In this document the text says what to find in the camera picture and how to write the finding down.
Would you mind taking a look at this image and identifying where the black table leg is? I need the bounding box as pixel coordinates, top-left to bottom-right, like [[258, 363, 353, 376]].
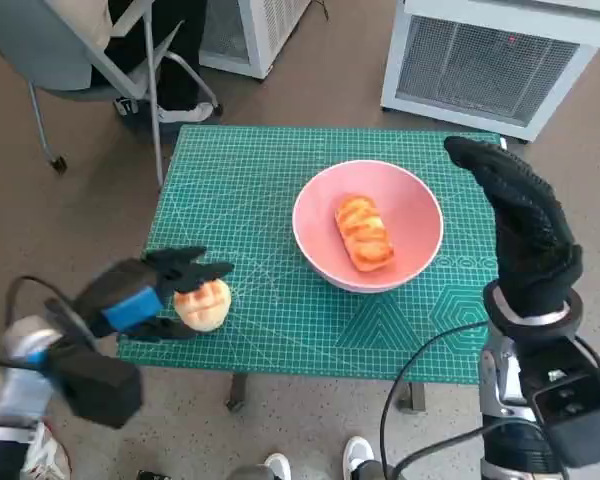
[[397, 382, 426, 414], [224, 374, 249, 414]]

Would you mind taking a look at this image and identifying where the short black right arm cable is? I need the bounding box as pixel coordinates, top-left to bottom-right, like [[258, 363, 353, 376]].
[[397, 417, 486, 480]]

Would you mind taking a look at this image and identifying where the long braided toy bread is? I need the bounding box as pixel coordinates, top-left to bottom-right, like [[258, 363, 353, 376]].
[[334, 193, 396, 273]]

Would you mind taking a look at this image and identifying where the seated person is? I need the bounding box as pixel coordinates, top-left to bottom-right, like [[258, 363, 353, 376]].
[[44, 0, 221, 124]]

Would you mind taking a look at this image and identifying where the pink bowl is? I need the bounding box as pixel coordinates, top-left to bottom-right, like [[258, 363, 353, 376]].
[[292, 159, 444, 294]]

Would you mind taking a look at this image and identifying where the long black right arm cable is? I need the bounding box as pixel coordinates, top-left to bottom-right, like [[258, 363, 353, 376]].
[[381, 319, 489, 480]]

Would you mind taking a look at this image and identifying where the black left robot hand blue tape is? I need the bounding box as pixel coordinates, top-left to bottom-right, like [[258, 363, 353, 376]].
[[74, 245, 235, 344]]

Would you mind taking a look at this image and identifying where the narrow white mesh-front cabinet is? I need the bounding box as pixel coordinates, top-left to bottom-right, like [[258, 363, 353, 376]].
[[197, 0, 314, 81]]

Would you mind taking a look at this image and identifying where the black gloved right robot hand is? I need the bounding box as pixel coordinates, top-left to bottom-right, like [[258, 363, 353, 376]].
[[443, 135, 584, 319]]

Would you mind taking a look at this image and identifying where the round toy bread bun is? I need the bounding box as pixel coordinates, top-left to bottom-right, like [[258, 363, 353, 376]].
[[173, 278, 232, 332]]

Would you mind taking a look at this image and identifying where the grey chair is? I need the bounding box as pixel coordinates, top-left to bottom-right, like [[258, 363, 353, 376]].
[[0, 0, 224, 189]]

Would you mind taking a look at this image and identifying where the green cutting mat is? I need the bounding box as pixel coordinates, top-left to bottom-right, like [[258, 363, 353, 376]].
[[115, 124, 504, 385]]

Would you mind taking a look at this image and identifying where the white plastic bag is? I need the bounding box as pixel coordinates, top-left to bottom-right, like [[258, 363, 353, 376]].
[[22, 422, 74, 480]]

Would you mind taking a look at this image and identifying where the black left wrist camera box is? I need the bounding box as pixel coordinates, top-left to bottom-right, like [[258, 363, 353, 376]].
[[44, 344, 144, 430]]

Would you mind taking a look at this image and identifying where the wide white mesh-front cabinet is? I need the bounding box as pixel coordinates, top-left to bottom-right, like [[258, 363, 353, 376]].
[[379, 0, 600, 144]]

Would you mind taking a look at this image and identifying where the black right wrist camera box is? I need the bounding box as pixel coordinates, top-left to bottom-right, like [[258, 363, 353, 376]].
[[519, 337, 600, 469]]

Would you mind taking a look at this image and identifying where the person with white shoes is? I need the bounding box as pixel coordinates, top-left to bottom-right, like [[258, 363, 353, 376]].
[[229, 433, 401, 480]]

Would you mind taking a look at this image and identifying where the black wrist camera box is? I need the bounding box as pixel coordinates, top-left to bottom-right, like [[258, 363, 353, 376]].
[[44, 344, 144, 430], [519, 337, 600, 469]]

